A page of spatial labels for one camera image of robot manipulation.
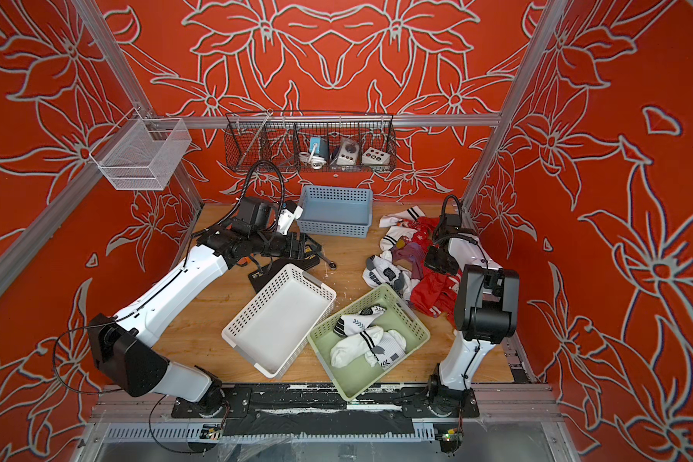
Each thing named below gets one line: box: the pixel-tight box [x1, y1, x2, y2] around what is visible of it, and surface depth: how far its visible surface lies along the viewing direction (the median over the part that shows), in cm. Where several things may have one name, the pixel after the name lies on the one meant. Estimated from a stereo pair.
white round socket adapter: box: [336, 140, 360, 166], surface depth 93 cm
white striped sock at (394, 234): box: [379, 226, 418, 252], surface depth 104 cm
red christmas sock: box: [411, 215, 440, 254], surface depth 108 cm
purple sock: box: [390, 242, 427, 281], surface depth 100 cm
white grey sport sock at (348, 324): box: [333, 306, 386, 338], surface depth 83 cm
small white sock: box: [363, 329, 407, 370], surface depth 81 cm
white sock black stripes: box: [330, 326, 385, 368], surface depth 80 cm
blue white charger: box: [308, 136, 329, 160], surface depth 85 cm
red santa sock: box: [410, 264, 463, 327], surface depth 89 cm
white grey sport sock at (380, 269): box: [361, 250, 412, 302], surface depth 97 cm
